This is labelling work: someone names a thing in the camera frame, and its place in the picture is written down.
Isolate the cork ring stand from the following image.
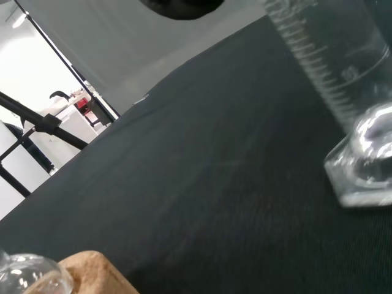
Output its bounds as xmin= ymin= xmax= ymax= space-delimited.
xmin=23 ymin=250 xmax=140 ymax=294

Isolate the black table cloth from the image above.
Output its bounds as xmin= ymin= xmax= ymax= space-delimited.
xmin=0 ymin=14 xmax=392 ymax=294

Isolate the black tripod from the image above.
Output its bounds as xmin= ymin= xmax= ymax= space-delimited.
xmin=0 ymin=91 xmax=89 ymax=197

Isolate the white cabinet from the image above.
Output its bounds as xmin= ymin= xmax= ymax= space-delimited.
xmin=55 ymin=105 xmax=108 ymax=145

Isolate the clear round-bottom glass flask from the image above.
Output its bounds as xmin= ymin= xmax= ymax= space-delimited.
xmin=0 ymin=248 xmax=74 ymax=294

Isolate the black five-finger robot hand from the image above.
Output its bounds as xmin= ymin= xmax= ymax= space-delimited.
xmin=137 ymin=0 xmax=227 ymax=21

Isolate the black pole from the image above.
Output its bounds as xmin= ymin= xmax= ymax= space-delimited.
xmin=13 ymin=0 xmax=122 ymax=119

